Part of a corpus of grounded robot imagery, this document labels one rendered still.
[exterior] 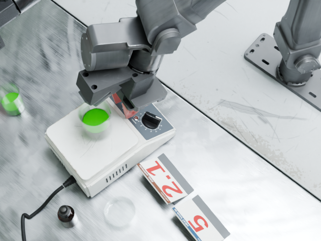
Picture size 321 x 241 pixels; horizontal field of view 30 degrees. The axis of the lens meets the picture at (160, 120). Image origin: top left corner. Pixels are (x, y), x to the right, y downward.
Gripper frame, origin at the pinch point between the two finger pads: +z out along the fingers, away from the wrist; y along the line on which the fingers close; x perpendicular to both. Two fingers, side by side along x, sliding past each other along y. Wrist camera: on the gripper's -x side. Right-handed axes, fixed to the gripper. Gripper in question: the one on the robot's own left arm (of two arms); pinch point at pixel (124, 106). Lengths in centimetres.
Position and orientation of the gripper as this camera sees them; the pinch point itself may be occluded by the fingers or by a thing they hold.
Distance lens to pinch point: 106.2
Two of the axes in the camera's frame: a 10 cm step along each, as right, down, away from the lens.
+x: 7.9, -3.8, 4.8
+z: -2.5, 5.1, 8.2
